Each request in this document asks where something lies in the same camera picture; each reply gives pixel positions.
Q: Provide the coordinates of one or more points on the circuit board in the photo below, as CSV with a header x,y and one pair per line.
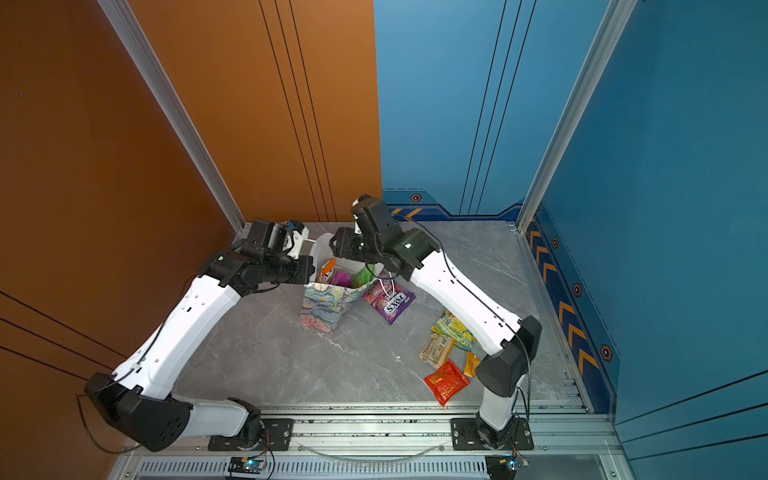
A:
x,y
504,467
247,467

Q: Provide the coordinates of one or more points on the orange Fox's candy bag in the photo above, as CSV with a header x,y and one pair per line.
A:
x,y
327,272

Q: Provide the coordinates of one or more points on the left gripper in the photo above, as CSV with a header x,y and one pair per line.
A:
x,y
307,270

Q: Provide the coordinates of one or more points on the beige clear snack packet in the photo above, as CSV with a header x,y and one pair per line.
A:
x,y
437,350

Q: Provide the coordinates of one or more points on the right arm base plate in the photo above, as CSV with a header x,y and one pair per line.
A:
x,y
475,434

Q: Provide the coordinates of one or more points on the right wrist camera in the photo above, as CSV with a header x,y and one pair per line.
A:
x,y
373,218

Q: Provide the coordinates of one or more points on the right circuit board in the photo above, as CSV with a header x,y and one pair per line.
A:
x,y
504,467

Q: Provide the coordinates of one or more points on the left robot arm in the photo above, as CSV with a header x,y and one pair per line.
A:
x,y
136,398

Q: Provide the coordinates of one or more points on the purple grape candy bag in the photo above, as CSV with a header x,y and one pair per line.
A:
x,y
342,279

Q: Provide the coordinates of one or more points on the pink berries candy bag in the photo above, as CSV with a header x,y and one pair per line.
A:
x,y
388,298

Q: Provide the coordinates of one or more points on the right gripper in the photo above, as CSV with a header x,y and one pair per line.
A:
x,y
343,246

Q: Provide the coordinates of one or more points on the green Lays chips bag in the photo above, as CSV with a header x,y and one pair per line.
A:
x,y
363,277

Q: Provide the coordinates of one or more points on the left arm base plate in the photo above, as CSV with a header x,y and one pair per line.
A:
x,y
272,434

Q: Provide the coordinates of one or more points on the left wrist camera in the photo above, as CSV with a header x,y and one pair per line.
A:
x,y
287,237

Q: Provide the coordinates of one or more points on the red snack packet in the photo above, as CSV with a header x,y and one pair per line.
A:
x,y
446,382

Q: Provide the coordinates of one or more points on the left circuit board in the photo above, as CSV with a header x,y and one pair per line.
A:
x,y
247,467

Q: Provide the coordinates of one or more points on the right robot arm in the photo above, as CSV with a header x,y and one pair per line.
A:
x,y
509,341

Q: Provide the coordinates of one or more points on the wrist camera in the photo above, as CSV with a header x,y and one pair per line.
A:
x,y
373,218
287,237

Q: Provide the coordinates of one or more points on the floral white paper bag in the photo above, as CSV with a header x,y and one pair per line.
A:
x,y
324,305

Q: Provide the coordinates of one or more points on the green yellow Fox's candy bag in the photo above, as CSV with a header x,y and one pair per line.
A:
x,y
448,325

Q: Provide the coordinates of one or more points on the aluminium rail frame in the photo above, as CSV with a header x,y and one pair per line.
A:
x,y
410,440

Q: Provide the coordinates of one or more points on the small orange snack packet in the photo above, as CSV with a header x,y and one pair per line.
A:
x,y
471,364

